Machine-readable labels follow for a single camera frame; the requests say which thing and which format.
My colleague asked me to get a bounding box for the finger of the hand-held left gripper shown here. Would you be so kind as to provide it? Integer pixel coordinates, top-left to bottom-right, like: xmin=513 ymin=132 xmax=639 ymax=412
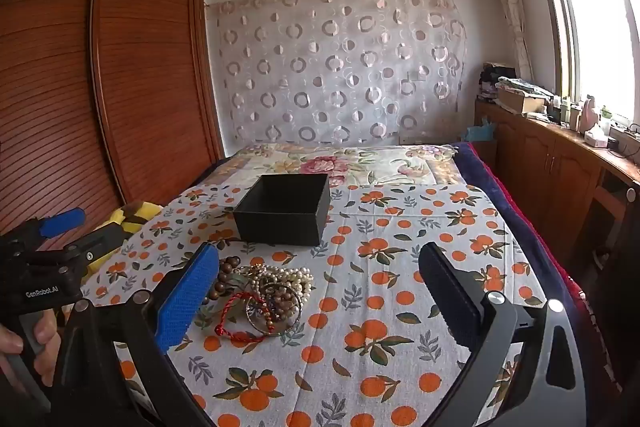
xmin=80 ymin=222 xmax=127 ymax=264
xmin=10 ymin=208 xmax=87 ymax=239

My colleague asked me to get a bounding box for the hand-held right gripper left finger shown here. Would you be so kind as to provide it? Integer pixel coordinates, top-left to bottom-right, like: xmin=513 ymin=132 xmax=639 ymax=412
xmin=50 ymin=242 xmax=221 ymax=427

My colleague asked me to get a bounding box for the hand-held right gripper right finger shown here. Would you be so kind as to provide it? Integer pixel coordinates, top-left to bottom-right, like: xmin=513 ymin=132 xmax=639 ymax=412
xmin=417 ymin=242 xmax=588 ymax=427

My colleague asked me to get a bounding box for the brown wooden bead bracelet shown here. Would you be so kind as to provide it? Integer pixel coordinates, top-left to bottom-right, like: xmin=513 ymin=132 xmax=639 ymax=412
xmin=207 ymin=257 xmax=251 ymax=305

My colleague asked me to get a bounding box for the red string bracelet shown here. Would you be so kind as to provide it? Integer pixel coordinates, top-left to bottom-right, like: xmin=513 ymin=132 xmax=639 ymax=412
xmin=215 ymin=291 xmax=281 ymax=339

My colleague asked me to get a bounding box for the dark bead bracelet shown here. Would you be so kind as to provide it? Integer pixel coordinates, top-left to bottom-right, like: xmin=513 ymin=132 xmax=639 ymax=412
xmin=260 ymin=284 xmax=301 ymax=323

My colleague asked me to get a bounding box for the white pearl necklace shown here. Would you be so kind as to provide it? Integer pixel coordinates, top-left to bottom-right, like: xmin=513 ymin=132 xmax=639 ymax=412
xmin=240 ymin=264 xmax=315 ymax=303

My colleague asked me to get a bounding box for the silver metal bangle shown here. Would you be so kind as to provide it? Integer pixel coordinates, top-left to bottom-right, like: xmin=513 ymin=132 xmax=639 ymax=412
xmin=245 ymin=289 xmax=304 ymax=336

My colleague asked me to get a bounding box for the black box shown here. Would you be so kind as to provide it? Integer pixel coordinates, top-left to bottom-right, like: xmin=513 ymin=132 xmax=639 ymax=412
xmin=233 ymin=173 xmax=331 ymax=248

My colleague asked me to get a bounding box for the person's left hand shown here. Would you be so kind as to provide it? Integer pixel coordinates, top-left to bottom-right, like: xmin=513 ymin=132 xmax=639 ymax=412
xmin=0 ymin=309 xmax=62 ymax=390

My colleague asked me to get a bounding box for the yellow plush toy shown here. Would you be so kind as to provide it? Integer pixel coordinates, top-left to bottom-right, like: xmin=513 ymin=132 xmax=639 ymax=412
xmin=82 ymin=202 xmax=164 ymax=278

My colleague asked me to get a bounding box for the orange-print bedsheet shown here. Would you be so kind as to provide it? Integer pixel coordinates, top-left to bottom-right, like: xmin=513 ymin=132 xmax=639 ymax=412
xmin=80 ymin=182 xmax=551 ymax=427

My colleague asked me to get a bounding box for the dark blue blanket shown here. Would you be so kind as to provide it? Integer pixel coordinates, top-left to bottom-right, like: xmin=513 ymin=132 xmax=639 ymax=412
xmin=447 ymin=142 xmax=571 ymax=303

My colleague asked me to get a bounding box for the wooden cabinet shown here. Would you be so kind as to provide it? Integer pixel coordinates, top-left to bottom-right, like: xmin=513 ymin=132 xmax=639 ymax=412
xmin=472 ymin=99 xmax=640 ymax=288

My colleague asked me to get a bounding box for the brown wooden wardrobe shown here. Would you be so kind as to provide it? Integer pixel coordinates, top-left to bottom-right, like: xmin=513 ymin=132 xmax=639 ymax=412
xmin=0 ymin=0 xmax=226 ymax=253

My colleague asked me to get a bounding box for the blue plastic bag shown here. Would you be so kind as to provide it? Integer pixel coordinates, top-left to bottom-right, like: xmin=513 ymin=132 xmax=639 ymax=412
xmin=462 ymin=117 xmax=496 ymax=142

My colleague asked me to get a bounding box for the cardboard box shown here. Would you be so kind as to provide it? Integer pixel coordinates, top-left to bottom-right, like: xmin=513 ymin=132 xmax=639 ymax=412
xmin=495 ymin=86 xmax=546 ymax=115

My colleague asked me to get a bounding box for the stack of dark items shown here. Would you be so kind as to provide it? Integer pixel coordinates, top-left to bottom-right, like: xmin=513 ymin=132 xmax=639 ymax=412
xmin=477 ymin=62 xmax=518 ymax=102

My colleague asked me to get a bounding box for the folded patterned cloth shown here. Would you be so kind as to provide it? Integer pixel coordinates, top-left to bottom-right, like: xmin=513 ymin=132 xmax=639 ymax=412
xmin=497 ymin=76 xmax=556 ymax=98

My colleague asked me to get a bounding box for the pink object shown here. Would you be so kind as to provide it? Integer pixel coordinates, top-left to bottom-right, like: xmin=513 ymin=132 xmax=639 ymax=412
xmin=577 ymin=94 xmax=599 ymax=132

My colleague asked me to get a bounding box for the circle-pattern sheer curtain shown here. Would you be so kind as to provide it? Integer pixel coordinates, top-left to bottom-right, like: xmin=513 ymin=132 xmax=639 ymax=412
xmin=205 ymin=0 xmax=468 ymax=146

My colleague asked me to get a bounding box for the patterned window curtain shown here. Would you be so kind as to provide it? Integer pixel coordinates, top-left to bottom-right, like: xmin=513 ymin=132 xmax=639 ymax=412
xmin=480 ymin=0 xmax=534 ymax=80

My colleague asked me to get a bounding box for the wooden-framed window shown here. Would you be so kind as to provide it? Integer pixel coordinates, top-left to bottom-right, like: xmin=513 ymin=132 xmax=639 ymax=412
xmin=522 ymin=0 xmax=640 ymax=128

